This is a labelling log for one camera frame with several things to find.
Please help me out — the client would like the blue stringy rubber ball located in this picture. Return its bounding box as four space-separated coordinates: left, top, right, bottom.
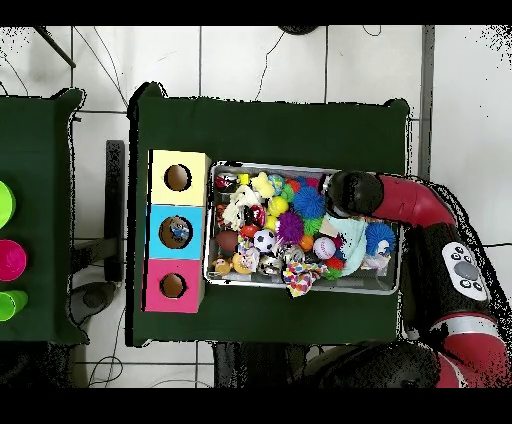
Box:
291 185 327 220

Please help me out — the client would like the plain wooden block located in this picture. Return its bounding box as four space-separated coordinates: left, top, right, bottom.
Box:
318 217 339 238

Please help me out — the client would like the white baseball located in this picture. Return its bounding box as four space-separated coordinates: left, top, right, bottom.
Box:
312 236 337 260

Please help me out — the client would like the crushed clear plastic bottle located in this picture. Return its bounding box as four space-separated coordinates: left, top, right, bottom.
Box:
167 221 191 243

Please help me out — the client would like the colourful dotted cloth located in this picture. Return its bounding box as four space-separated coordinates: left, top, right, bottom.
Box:
281 261 329 298

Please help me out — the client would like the light teal cloth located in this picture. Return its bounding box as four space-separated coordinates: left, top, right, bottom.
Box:
325 213 369 277

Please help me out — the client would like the wooden box with three holes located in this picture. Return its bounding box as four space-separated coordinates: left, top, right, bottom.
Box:
141 149 212 314

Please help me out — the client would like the yellow plush animal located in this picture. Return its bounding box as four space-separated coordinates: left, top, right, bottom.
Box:
250 171 277 200

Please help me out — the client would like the small soccer ball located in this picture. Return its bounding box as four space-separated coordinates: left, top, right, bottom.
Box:
252 228 277 254

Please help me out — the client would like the purple spiky ball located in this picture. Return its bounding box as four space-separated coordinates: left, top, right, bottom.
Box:
275 210 306 246

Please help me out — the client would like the brown monkey plush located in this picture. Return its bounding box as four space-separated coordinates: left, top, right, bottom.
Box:
210 257 234 278

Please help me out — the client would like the dark green tablecloth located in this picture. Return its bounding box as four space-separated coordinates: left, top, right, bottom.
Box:
126 81 411 348
0 88 90 346

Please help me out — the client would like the dark grey oval base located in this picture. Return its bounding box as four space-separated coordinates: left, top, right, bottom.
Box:
69 280 117 325

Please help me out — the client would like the black round base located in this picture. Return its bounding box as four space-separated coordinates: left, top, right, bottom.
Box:
277 26 321 36

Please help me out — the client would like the pink plastic cup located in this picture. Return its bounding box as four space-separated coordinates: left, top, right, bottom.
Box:
0 238 28 282

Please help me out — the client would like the bright green plastic cup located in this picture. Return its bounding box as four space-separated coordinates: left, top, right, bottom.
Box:
0 180 17 230
0 289 30 322

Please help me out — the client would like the black slanted rod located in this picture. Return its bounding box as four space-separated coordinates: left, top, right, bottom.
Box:
33 26 77 69

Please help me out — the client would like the silver wire mesh bin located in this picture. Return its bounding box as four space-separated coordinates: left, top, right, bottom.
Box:
203 160 408 296

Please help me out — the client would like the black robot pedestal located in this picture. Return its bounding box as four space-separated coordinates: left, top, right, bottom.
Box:
213 341 305 388

